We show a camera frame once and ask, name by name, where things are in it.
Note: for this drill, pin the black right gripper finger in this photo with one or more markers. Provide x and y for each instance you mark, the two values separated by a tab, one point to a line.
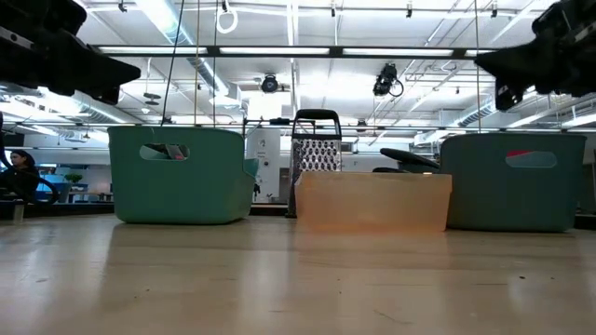
512	65
505	97

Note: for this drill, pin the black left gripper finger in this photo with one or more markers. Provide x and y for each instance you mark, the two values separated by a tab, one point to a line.
98	72
107	96

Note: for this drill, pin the black plastic ladle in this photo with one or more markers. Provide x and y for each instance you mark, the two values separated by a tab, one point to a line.
410	158

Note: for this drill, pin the small green plant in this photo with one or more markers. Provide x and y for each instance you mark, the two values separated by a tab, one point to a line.
73	178

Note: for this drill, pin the dark blue plastic bin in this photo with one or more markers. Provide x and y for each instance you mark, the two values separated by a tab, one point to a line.
489	200

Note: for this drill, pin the person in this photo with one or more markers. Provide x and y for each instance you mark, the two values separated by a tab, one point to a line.
21	181

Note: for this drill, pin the teal green plastic bin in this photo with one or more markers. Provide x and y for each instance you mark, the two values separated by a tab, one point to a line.
186	195

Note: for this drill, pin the orange translucent plastic bin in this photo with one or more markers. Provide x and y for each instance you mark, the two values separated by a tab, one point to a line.
372	205

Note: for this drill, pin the black overhead camera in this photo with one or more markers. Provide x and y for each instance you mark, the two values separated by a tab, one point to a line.
385	81

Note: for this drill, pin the black round camera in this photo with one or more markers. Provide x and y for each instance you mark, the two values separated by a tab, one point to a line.
269	84

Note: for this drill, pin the black aluminium frame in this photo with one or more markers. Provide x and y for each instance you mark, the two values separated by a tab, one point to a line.
335	51

